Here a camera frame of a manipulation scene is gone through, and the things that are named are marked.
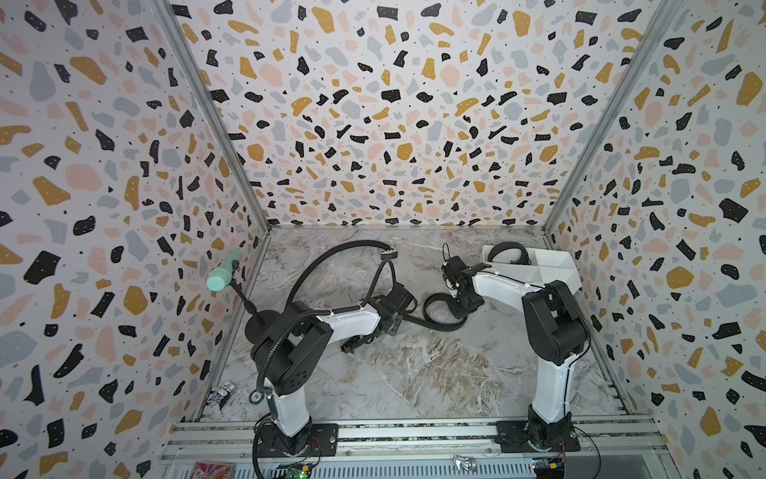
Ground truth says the long black belt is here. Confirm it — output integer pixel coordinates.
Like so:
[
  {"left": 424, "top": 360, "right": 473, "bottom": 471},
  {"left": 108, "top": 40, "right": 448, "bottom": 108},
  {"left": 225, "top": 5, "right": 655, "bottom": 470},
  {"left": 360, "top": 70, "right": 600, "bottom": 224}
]
[
  {"left": 340, "top": 291, "right": 471, "bottom": 353},
  {"left": 285, "top": 239, "right": 398, "bottom": 307}
]

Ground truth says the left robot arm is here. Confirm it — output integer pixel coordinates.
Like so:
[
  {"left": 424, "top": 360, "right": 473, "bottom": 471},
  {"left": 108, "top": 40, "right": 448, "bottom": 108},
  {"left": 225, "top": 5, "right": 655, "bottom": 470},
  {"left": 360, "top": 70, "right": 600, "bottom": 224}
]
[{"left": 245, "top": 283, "right": 416, "bottom": 439}]

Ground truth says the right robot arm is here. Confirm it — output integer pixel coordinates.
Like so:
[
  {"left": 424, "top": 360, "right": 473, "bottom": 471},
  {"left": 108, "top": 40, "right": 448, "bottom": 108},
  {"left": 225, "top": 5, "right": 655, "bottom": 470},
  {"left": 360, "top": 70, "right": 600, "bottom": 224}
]
[{"left": 442, "top": 257, "right": 590, "bottom": 424}]

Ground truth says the white divided storage box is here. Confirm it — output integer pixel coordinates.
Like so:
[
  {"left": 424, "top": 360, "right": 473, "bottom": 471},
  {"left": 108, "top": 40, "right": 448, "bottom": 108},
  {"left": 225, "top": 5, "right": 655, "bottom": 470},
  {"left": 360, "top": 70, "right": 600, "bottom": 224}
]
[{"left": 481, "top": 245, "right": 582, "bottom": 295}]

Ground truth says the black microphone stand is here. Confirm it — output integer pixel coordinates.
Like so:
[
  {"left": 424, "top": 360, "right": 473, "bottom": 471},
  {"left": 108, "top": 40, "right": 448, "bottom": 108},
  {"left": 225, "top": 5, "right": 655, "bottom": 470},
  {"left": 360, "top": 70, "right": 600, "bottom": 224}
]
[{"left": 229, "top": 277, "right": 280, "bottom": 345}]

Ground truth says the crumpled foil wrapper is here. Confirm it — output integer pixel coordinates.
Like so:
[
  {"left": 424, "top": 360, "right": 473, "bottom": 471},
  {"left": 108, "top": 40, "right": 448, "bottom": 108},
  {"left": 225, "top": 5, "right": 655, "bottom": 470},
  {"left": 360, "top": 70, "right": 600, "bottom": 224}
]
[{"left": 452, "top": 455, "right": 478, "bottom": 474}]

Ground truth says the green foam microphone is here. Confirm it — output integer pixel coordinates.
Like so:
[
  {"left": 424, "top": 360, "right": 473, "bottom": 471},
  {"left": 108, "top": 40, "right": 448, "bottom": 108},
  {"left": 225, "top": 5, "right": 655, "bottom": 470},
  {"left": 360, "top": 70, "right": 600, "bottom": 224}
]
[{"left": 205, "top": 249, "right": 243, "bottom": 293}]

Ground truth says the pink printed card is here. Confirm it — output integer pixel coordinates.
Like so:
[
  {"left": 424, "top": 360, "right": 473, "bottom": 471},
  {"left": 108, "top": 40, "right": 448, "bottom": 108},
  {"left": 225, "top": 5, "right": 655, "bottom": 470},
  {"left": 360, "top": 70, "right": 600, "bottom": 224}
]
[{"left": 188, "top": 461, "right": 235, "bottom": 479}]

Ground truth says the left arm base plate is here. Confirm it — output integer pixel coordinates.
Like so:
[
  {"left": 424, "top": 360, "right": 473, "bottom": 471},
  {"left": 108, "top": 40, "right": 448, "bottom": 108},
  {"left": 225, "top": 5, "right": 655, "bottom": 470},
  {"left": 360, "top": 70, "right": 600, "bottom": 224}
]
[{"left": 253, "top": 421, "right": 339, "bottom": 459}]

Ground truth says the black corrugated cable conduit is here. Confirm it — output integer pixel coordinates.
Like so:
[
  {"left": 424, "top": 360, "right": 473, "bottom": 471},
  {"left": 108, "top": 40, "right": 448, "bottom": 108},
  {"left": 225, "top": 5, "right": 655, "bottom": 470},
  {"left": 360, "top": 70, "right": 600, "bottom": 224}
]
[{"left": 249, "top": 307, "right": 333, "bottom": 403}]

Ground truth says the aluminium rail frame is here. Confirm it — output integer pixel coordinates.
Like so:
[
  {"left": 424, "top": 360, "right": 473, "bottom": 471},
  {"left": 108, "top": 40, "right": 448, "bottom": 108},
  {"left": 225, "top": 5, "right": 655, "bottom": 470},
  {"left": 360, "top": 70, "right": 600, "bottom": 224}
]
[{"left": 160, "top": 415, "right": 680, "bottom": 478}]

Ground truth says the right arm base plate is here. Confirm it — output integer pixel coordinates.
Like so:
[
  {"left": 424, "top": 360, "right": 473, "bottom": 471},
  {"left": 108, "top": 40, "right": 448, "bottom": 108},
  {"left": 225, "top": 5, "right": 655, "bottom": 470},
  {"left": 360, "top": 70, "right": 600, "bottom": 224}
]
[{"left": 495, "top": 409, "right": 580, "bottom": 453}]

